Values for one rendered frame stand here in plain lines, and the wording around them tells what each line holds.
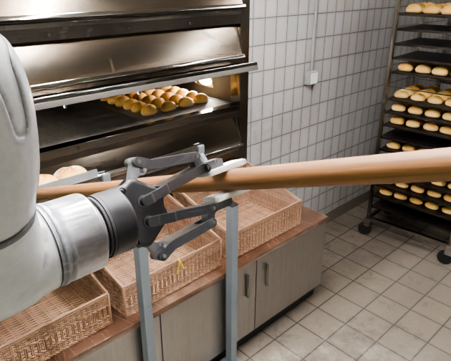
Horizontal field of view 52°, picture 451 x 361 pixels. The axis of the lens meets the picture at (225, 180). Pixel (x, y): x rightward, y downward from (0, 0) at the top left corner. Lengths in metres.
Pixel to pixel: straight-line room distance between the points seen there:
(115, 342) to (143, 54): 1.28
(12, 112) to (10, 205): 0.07
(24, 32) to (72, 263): 1.60
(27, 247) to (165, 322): 1.70
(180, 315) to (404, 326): 1.42
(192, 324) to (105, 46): 1.32
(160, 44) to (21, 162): 2.00
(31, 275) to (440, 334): 2.74
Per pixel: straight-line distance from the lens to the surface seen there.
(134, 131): 2.32
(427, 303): 3.25
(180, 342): 2.26
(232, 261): 2.15
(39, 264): 0.47
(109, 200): 0.52
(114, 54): 2.21
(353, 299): 3.13
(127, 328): 1.99
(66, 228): 0.49
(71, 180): 1.61
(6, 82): 0.36
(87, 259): 0.50
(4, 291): 0.46
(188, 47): 2.44
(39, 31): 2.04
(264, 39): 2.83
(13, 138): 0.37
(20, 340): 1.83
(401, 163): 0.46
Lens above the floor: 1.86
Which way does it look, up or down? 24 degrees down
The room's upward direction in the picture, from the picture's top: straight up
